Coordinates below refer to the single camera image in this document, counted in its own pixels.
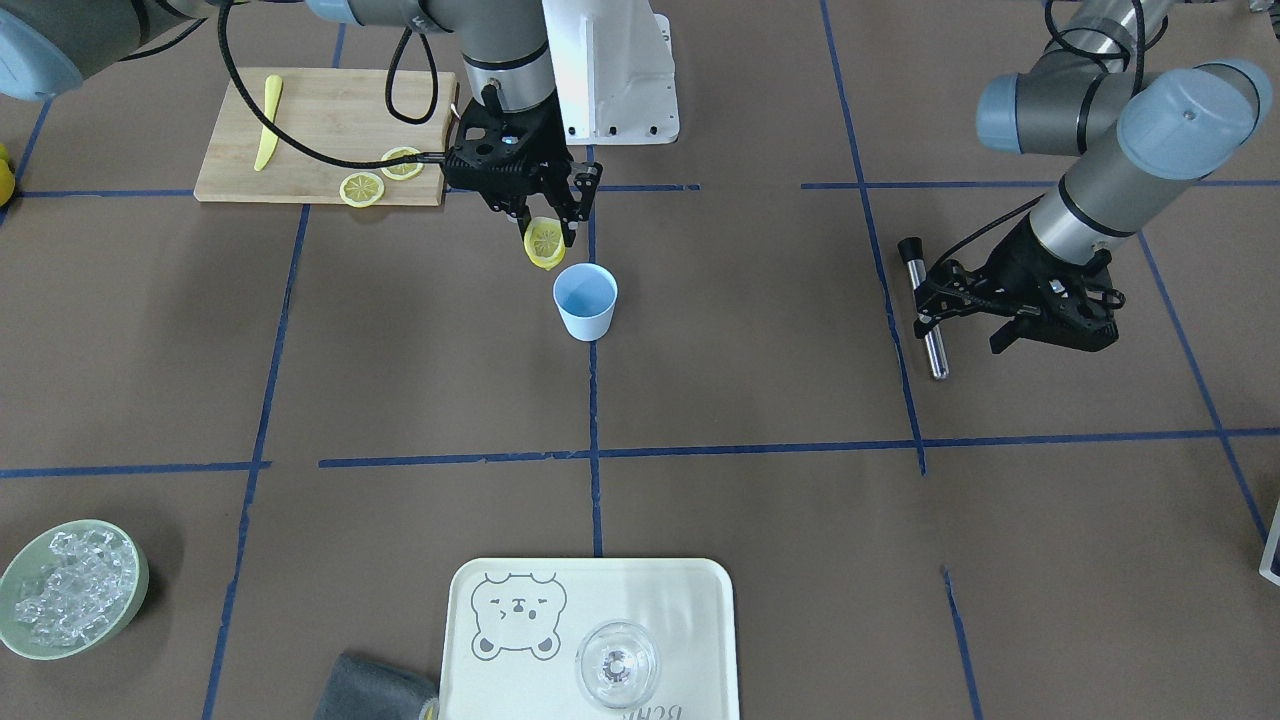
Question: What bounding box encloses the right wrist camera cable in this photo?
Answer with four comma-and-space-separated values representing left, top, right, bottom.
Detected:
216, 0, 447, 169

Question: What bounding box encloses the wooden cutting board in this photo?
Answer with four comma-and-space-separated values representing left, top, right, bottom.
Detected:
193, 67, 458, 205

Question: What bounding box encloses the lemon slice on board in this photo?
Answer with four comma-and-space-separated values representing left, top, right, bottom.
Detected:
338, 170, 387, 209
380, 146, 425, 181

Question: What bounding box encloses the yellow plastic knife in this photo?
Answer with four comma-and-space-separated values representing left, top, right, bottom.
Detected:
253, 76, 284, 172

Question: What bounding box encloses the whole yellow lemon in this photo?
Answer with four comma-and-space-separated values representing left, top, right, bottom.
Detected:
0, 143, 17, 209

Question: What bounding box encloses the yellow lemon slice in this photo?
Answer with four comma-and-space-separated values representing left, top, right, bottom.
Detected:
524, 217, 566, 272

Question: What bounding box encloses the grey folded cloth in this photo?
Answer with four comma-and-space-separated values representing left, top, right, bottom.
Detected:
314, 653, 440, 719

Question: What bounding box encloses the green bowl with ice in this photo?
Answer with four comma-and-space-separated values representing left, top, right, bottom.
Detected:
1, 519, 150, 661

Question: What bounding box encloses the clear wine glass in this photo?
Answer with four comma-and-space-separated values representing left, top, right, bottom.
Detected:
576, 619, 660, 711

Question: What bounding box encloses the light blue plastic cup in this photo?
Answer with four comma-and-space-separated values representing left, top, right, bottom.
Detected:
552, 263, 620, 342

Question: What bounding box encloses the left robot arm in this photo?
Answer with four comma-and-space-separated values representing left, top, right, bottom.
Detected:
899, 1, 1274, 355

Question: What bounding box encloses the steel muddler black tip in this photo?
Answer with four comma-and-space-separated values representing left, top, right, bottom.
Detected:
897, 236, 948, 380

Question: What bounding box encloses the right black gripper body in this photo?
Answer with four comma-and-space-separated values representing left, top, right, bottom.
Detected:
443, 97, 571, 217

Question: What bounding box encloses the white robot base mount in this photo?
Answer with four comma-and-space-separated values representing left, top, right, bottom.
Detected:
541, 1, 681, 146

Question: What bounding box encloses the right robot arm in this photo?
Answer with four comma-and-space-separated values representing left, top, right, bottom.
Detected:
1, 1, 603, 246

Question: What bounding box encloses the cream bear tray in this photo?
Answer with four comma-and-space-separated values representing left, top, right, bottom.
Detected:
438, 559, 741, 719

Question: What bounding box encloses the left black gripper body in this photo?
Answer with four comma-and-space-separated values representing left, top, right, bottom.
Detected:
913, 222, 1126, 352

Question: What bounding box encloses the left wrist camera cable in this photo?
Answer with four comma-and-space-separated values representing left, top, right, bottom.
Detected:
925, 0, 1151, 291

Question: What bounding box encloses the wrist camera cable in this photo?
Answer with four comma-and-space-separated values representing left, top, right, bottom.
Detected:
216, 0, 447, 169
925, 0, 1151, 291

